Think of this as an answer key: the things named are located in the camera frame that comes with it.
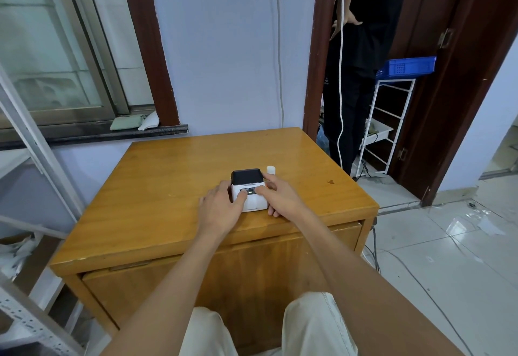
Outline person's right forearm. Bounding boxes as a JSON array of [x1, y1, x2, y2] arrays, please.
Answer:
[[292, 206, 466, 356]]

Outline wooden cabinet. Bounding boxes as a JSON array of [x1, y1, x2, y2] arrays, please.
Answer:
[[49, 127, 380, 356]]

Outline dark stone windowsill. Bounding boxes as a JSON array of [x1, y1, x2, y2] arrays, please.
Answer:
[[0, 124, 189, 151]]

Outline white metal shelf frame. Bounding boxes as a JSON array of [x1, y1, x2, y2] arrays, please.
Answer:
[[0, 64, 86, 356]]

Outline white hanging rope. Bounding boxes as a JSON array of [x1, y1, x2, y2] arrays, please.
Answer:
[[337, 0, 349, 175]]

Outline white wire rack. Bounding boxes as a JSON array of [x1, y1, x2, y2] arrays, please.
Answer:
[[358, 78, 417, 177]]

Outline white and black mini printer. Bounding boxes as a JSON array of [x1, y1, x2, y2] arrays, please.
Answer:
[[230, 168, 270, 213]]

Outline crumpled white plastic wrap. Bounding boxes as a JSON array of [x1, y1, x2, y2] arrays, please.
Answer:
[[0, 232, 43, 281]]

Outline person's beige trousers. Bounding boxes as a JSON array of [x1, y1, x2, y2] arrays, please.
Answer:
[[178, 291, 359, 356]]

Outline person's left forearm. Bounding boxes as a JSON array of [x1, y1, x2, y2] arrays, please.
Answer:
[[100, 222, 244, 356]]

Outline person's right hand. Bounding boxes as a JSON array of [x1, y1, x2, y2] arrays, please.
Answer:
[[253, 173, 311, 223]]

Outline sliding glass window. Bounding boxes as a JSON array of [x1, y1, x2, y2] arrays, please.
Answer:
[[0, 0, 131, 128]]

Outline white crumpled cloth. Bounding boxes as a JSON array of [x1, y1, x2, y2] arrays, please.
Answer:
[[138, 111, 159, 131]]

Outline green folded cloth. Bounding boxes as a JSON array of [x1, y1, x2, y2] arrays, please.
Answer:
[[110, 115, 143, 131]]

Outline black floor cable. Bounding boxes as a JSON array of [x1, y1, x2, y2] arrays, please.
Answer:
[[361, 218, 475, 356]]

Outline white plastic tray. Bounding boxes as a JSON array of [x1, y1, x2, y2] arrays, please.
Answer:
[[365, 119, 394, 143]]

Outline blue plastic crate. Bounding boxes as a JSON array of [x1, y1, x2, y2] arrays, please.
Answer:
[[375, 56, 437, 81]]

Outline dark brown wooden door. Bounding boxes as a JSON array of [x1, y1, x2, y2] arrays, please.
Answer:
[[388, 0, 518, 207]]

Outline person's left hand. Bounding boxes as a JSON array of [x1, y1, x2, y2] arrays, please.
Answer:
[[198, 180, 248, 240]]

